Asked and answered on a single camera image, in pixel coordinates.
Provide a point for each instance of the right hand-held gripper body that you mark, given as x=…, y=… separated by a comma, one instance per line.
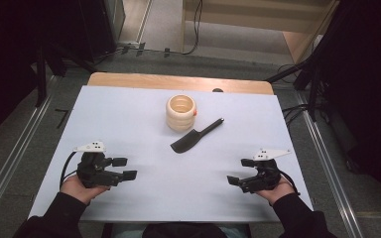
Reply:
x=266, y=177

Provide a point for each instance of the beige ribbed cup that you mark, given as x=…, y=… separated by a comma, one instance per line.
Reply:
x=180, y=115

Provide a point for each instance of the person's left hand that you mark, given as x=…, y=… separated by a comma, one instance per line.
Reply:
x=74, y=189

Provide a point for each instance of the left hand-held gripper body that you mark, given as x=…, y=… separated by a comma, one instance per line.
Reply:
x=94, y=172

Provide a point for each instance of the small dark round knob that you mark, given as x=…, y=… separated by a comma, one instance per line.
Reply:
x=217, y=90

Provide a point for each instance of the metal floor rail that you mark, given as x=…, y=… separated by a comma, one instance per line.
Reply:
x=11, y=158
x=330, y=165

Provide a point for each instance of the white board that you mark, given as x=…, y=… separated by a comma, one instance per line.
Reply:
x=145, y=132

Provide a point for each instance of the light wooden furniture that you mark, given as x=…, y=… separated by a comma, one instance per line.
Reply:
x=261, y=20

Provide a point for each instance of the wooden table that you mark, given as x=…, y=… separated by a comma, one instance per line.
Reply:
x=165, y=81

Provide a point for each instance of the black metal stand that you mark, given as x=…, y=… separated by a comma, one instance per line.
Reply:
x=313, y=89
x=41, y=76

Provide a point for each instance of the black spatula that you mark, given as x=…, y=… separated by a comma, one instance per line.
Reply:
x=187, y=142

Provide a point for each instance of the person's right hand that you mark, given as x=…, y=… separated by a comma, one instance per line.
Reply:
x=279, y=193

